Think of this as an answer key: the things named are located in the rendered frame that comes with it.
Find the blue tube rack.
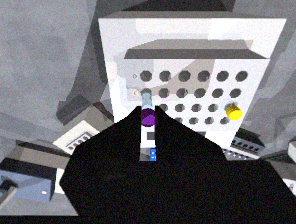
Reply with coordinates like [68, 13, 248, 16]
[150, 147, 156, 161]

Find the white block with round holes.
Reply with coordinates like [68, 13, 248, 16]
[98, 11, 286, 147]
[53, 105, 115, 155]

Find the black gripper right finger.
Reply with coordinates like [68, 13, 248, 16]
[154, 105, 227, 161]

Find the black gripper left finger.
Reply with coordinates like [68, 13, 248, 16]
[68, 105, 142, 163]

